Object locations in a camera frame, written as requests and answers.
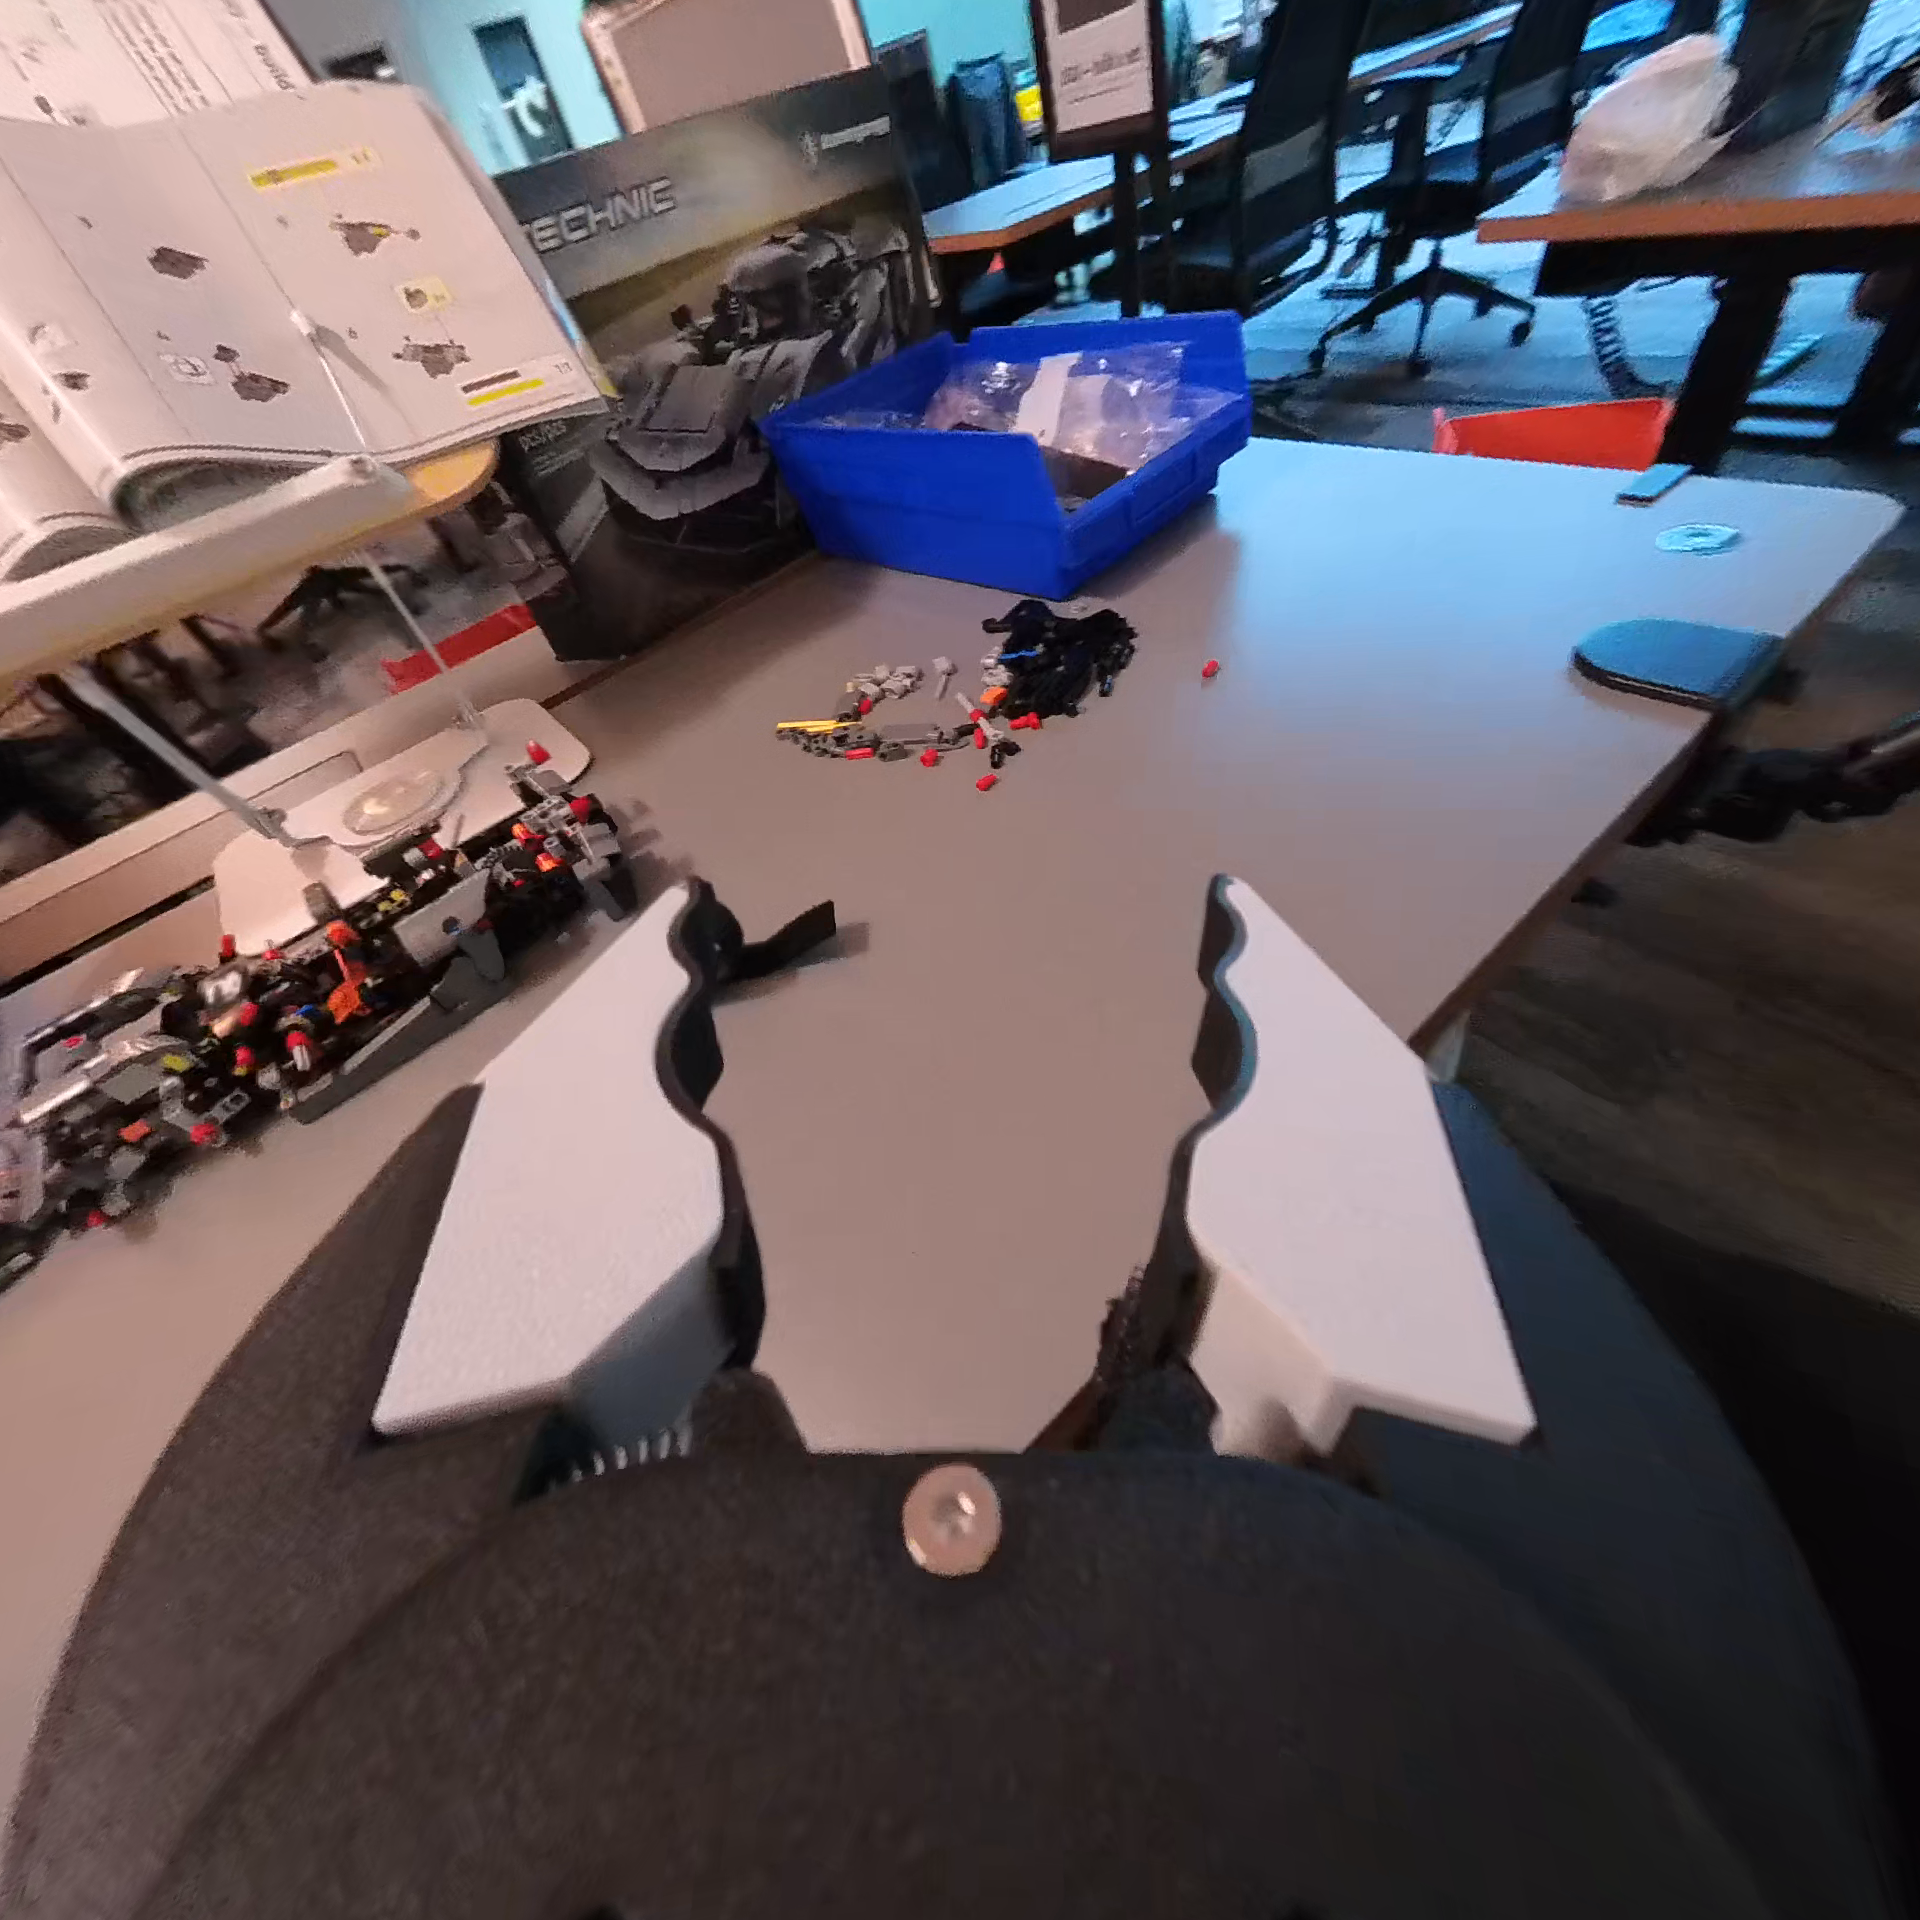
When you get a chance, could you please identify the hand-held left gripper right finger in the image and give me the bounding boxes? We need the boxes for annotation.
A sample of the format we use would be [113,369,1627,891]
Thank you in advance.
[1101,873,1538,1460]

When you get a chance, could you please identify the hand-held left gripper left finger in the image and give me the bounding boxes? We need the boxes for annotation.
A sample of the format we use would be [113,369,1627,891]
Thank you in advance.
[371,877,769,1449]

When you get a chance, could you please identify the partly built lego vehicle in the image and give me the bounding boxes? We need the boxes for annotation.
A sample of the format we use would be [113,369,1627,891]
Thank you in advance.
[0,756,640,1277]

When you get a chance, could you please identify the pile of loose lego pieces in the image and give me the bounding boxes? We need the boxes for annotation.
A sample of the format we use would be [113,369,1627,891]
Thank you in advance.
[773,596,1144,793]

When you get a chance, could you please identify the dark printed lego box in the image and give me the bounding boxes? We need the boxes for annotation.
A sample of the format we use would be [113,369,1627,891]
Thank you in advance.
[491,67,939,663]

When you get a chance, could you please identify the lego instruction booklet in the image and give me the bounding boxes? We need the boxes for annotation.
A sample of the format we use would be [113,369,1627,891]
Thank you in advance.
[0,0,609,579]

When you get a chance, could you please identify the white book stand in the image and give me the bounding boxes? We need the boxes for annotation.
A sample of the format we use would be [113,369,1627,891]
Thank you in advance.
[0,442,595,947]

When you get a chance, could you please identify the red plastic bin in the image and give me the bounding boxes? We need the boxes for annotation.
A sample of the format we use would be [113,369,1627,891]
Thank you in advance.
[380,603,538,695]

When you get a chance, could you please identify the black desk clamp pad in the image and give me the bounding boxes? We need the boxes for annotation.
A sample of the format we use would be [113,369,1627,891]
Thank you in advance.
[1570,617,1795,714]

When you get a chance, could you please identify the blue plastic bin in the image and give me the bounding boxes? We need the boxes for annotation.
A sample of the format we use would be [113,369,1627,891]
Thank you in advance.
[756,311,1255,602]

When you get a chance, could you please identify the orange plastic bin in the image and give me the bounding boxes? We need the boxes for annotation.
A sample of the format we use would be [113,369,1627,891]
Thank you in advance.
[1428,393,1677,474]

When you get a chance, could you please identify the clear plastic parts bags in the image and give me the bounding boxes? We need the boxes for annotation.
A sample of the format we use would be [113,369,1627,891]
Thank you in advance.
[884,335,1248,505]

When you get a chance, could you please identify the black mesh office chair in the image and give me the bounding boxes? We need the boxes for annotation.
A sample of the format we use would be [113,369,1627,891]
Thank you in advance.
[1200,0,1538,380]

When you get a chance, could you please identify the wood-edged office desk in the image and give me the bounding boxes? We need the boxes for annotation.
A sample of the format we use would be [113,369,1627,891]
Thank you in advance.
[1474,83,1920,474]
[922,127,1321,325]

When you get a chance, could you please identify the white plastic bag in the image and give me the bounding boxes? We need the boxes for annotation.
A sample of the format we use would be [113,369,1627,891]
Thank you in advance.
[1557,33,1749,204]

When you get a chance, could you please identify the grey framed panel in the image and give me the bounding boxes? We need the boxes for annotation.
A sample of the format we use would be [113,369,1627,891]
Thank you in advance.
[584,0,876,140]

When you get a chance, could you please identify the sign on black pole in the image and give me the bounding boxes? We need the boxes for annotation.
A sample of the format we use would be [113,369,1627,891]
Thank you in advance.
[1028,0,1172,319]

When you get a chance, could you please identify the black velcro strap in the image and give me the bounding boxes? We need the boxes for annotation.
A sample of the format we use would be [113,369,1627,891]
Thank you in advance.
[704,900,840,991]

